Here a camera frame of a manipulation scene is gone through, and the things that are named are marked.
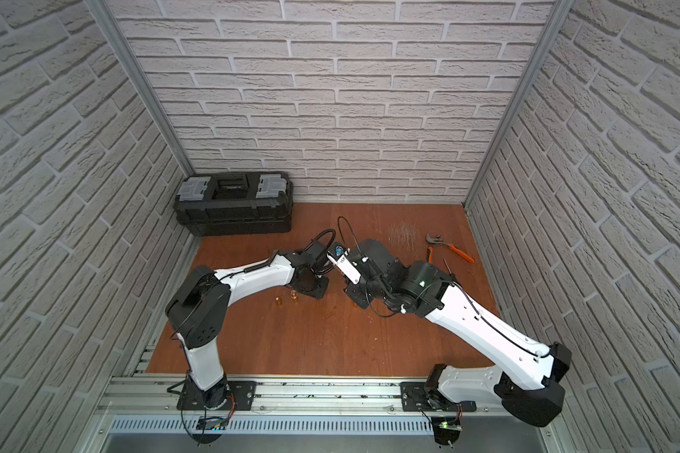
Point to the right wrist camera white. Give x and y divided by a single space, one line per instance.
338 255

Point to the orange handled pliers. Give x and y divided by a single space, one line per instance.
438 240

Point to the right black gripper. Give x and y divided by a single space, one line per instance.
351 290

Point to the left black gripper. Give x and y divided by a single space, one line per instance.
310 281

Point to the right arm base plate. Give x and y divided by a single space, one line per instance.
416 397

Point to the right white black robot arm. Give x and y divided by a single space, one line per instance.
525 377

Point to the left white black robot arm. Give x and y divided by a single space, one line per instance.
198 310

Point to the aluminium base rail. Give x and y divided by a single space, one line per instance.
275 395

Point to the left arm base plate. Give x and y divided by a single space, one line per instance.
238 394

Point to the black grey toolbox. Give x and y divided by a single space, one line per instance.
235 203

